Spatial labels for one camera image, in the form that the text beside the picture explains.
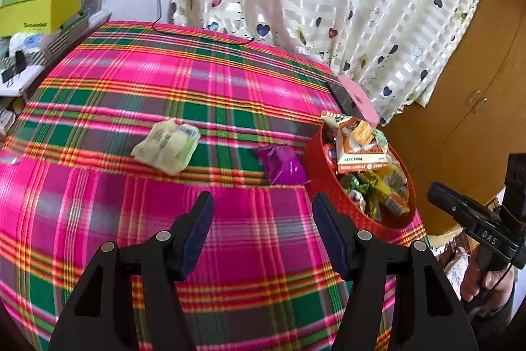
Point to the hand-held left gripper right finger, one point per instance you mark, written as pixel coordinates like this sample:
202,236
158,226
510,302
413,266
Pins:
328,227

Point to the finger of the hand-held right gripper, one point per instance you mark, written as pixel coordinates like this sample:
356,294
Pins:
517,182
450,201

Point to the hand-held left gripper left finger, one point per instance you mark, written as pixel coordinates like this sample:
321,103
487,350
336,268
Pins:
199,227

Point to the red plastic bowl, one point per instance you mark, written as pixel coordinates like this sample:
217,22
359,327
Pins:
341,199

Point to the green candy packet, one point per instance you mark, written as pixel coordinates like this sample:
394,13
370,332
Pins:
357,186

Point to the clear bag of yellow snacks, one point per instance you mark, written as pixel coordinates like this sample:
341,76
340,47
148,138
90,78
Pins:
392,182

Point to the bright purple snack packet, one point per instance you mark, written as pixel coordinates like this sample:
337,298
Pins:
283,166

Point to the large brown white cracker packet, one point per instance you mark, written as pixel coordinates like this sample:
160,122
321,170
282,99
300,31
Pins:
361,151

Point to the pale green snack packet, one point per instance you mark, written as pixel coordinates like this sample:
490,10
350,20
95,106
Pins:
166,145

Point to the small brown cracker packet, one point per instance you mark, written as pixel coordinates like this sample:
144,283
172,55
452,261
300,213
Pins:
337,120

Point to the person's right hand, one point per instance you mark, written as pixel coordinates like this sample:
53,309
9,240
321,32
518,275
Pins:
499,283

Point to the floral cloth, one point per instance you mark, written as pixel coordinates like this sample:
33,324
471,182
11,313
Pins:
458,266

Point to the pink green plaid blanket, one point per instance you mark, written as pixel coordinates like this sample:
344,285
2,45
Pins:
123,211

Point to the wooden wardrobe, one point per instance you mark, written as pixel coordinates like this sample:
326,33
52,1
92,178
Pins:
452,88

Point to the black phone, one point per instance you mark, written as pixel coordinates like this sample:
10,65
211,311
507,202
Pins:
342,98

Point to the pink stool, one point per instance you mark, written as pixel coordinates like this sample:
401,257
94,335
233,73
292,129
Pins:
363,100

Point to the clear plastic wrapper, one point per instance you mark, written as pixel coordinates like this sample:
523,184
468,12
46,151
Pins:
9,160

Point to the white heart print curtain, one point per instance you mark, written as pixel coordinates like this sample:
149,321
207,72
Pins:
328,5

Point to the white side shelf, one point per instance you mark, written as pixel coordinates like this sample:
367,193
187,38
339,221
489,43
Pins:
20,83

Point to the striped cardboard box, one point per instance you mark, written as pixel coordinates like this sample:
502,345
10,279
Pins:
65,36

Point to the black binder clip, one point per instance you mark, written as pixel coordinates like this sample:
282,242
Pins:
19,62
6,74

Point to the white tissue pack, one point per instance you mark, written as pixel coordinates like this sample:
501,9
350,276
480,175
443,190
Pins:
26,42

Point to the lime green box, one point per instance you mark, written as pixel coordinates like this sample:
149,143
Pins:
37,9

